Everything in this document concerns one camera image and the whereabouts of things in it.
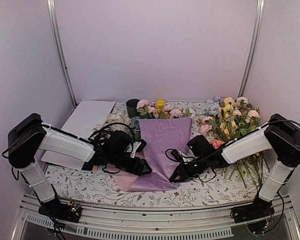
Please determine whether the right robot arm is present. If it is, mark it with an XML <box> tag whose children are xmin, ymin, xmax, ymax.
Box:
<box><xmin>165</xmin><ymin>114</ymin><xmax>300</xmax><ymax>218</ymax></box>

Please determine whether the yellow flower stem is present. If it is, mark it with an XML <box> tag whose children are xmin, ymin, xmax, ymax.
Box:
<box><xmin>154</xmin><ymin>98</ymin><xmax>167</xmax><ymax>119</ymax></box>

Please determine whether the blue hydrangea stem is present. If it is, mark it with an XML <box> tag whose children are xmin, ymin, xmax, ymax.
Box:
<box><xmin>128</xmin><ymin>116</ymin><xmax>141</xmax><ymax>141</ymax></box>

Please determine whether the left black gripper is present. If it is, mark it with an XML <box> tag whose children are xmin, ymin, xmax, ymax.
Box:
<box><xmin>109</xmin><ymin>150</ymin><xmax>152</xmax><ymax>176</ymax></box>

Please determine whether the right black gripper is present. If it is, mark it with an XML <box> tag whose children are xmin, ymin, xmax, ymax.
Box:
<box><xmin>169</xmin><ymin>154</ymin><xmax>209</xmax><ymax>183</ymax></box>

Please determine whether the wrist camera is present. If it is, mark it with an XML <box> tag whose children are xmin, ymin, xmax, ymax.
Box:
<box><xmin>165</xmin><ymin>148</ymin><xmax>195</xmax><ymax>163</ymax></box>
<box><xmin>128</xmin><ymin>139</ymin><xmax>147</xmax><ymax>158</ymax></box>

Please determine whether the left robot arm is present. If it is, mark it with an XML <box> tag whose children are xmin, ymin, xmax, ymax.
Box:
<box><xmin>2</xmin><ymin>113</ymin><xmax>152</xmax><ymax>217</ymax></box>

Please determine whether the left aluminium frame post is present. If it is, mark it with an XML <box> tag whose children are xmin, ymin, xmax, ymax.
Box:
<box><xmin>46</xmin><ymin>0</ymin><xmax>78</xmax><ymax>108</ymax></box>

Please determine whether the red patterned bowl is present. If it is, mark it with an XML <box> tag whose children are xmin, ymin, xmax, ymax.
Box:
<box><xmin>209</xmin><ymin>139</ymin><xmax>225</xmax><ymax>149</ymax></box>

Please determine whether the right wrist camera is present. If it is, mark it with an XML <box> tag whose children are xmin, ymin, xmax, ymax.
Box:
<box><xmin>165</xmin><ymin>148</ymin><xmax>195</xmax><ymax>163</ymax></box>

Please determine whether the front aluminium rail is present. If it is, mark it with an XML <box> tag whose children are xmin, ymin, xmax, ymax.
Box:
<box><xmin>10</xmin><ymin>194</ymin><xmax>300</xmax><ymax>240</ymax></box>

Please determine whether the aluminium frame post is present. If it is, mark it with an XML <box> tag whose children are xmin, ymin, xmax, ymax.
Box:
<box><xmin>46</xmin><ymin>0</ymin><xmax>78</xmax><ymax>108</ymax></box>
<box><xmin>237</xmin><ymin>0</ymin><xmax>266</xmax><ymax>97</ymax></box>

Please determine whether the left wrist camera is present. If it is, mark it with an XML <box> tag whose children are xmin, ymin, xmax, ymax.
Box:
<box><xmin>128</xmin><ymin>139</ymin><xmax>147</xmax><ymax>158</ymax></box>

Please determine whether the dark grey mug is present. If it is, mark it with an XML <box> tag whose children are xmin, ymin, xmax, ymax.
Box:
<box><xmin>126</xmin><ymin>98</ymin><xmax>140</xmax><ymax>119</ymax></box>

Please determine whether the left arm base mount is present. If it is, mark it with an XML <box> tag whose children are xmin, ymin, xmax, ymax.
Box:
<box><xmin>38</xmin><ymin>199</ymin><xmax>82</xmax><ymax>223</ymax></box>

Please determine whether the pink wrapping paper sheet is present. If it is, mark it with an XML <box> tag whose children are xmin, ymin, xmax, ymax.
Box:
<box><xmin>109</xmin><ymin>117</ymin><xmax>193</xmax><ymax>193</ymax></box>

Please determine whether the pile of fake flowers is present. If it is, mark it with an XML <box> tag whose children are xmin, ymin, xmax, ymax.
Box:
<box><xmin>196</xmin><ymin>96</ymin><xmax>266</xmax><ymax>188</ymax></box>

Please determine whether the white printed ribbon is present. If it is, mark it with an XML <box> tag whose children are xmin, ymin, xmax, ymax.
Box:
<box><xmin>92</xmin><ymin>111</ymin><xmax>131</xmax><ymax>133</ymax></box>

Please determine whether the right aluminium frame post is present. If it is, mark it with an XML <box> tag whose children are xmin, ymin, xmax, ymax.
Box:
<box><xmin>237</xmin><ymin>0</ymin><xmax>266</xmax><ymax>97</ymax></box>

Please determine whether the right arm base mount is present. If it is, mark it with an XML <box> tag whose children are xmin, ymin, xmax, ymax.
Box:
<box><xmin>230</xmin><ymin>197</ymin><xmax>275</xmax><ymax>223</ymax></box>

